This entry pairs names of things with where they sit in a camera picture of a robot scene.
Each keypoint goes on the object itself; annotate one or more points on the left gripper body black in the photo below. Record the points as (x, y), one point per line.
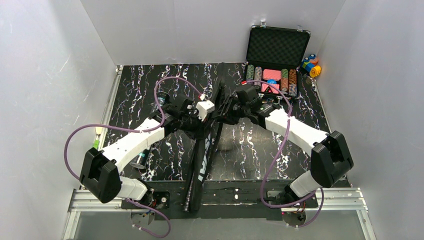
(194, 123)

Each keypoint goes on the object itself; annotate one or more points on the blue dealer chip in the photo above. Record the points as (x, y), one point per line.
(272, 81)

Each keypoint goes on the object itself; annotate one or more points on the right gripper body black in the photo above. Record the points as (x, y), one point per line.
(227, 108)

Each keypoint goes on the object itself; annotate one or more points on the green clip on rail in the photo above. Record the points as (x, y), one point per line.
(96, 144)

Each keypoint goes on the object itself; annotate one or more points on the black racket bag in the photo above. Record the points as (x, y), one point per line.
(206, 138)

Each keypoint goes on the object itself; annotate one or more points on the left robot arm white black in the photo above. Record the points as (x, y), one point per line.
(101, 169)

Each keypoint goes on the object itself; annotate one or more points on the colourful toy blocks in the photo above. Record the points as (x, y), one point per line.
(311, 65)

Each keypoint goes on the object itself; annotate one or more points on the beige block on rail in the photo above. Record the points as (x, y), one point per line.
(98, 130)

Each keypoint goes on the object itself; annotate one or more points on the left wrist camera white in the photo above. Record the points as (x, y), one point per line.
(204, 108)

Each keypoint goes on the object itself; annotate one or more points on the black poker chip case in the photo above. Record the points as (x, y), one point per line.
(276, 48)

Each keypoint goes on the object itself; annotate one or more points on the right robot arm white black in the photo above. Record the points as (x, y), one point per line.
(330, 157)

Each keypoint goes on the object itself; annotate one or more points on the pink card deck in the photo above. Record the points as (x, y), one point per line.
(271, 74)

